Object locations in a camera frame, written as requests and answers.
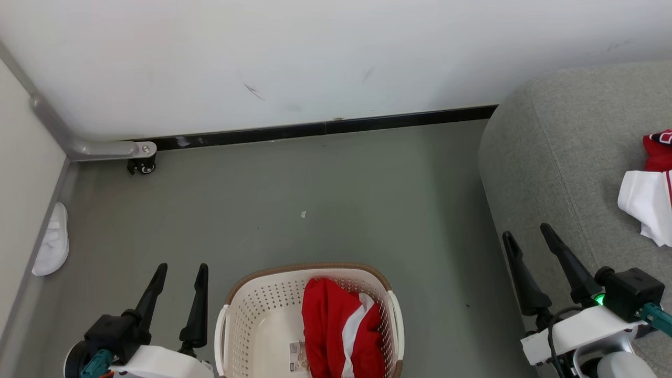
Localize teal right camera plug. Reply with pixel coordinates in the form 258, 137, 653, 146
638, 302, 672, 338

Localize small black caster wheel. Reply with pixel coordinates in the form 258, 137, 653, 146
127, 156, 156, 175

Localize red garment with white stripe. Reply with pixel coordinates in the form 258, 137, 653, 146
301, 278, 385, 378

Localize black baseboard strip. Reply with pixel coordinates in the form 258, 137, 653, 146
123, 105, 498, 152

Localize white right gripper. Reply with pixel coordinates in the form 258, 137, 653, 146
501, 223, 652, 367

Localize grey fabric sofa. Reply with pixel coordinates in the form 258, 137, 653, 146
478, 60, 672, 378

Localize teal camera plug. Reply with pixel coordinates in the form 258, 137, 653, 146
638, 302, 672, 338
79, 349, 113, 378

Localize white perforated laundry basket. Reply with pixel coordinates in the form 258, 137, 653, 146
214, 262, 405, 378

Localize white garment with red stripes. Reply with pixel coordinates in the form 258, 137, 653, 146
617, 170, 672, 247

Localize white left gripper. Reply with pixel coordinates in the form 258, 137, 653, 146
108, 262, 216, 378

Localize white shoe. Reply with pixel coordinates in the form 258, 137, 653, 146
31, 202, 70, 277

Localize teal left camera plug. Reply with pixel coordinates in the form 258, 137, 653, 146
79, 349, 113, 378

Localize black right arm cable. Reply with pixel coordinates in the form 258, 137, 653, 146
546, 306, 583, 378

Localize paper label sticker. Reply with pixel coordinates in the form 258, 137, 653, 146
289, 340, 308, 373

